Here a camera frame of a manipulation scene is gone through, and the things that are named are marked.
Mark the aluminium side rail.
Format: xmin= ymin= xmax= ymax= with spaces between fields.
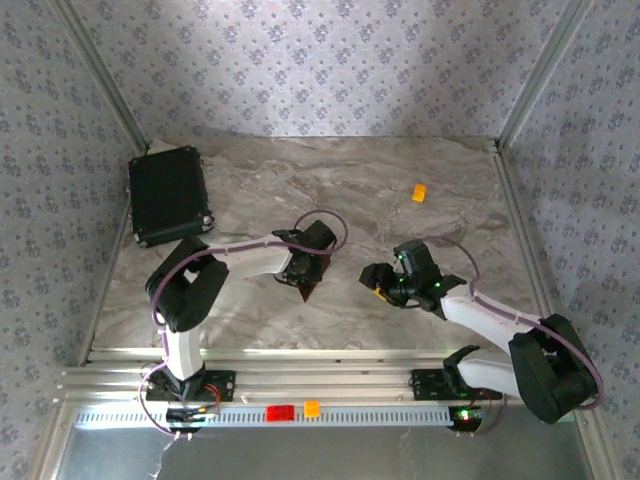
xmin=492 ymin=142 xmax=571 ymax=364
xmin=77 ymin=199 xmax=136 ymax=364

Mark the black controller board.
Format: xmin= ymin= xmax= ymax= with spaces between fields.
xmin=447 ymin=405 xmax=489 ymax=434
xmin=166 ymin=407 xmax=221 ymax=434

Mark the black hard case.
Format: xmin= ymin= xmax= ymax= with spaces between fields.
xmin=127 ymin=145 xmax=215 ymax=249

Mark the aluminium rail frame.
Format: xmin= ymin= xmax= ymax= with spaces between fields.
xmin=57 ymin=347 xmax=599 ymax=409

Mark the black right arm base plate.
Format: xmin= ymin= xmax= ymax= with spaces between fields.
xmin=410 ymin=368 xmax=504 ymax=401

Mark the black right controller board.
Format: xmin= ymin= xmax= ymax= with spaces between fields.
xmin=447 ymin=405 xmax=489 ymax=434

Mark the brown square paper sheet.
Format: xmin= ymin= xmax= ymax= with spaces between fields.
xmin=297 ymin=257 xmax=332 ymax=303

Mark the aluminium corner post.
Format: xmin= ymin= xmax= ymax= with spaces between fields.
xmin=52 ymin=0 xmax=150 ymax=154
xmin=497 ymin=0 xmax=599 ymax=149

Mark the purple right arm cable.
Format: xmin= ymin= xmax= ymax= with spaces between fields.
xmin=422 ymin=234 xmax=605 ymax=436

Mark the black left controller board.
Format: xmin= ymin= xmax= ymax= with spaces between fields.
xmin=166 ymin=407 xmax=221 ymax=434

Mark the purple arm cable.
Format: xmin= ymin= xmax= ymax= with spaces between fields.
xmin=138 ymin=208 xmax=350 ymax=441
xmin=422 ymin=234 xmax=605 ymax=436

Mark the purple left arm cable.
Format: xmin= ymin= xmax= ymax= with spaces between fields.
xmin=138 ymin=208 xmax=350 ymax=441

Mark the grey slotted cable duct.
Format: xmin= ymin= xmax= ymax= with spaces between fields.
xmin=74 ymin=405 xmax=454 ymax=429

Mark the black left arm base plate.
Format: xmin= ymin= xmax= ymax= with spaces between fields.
xmin=145 ymin=368 xmax=237 ymax=404

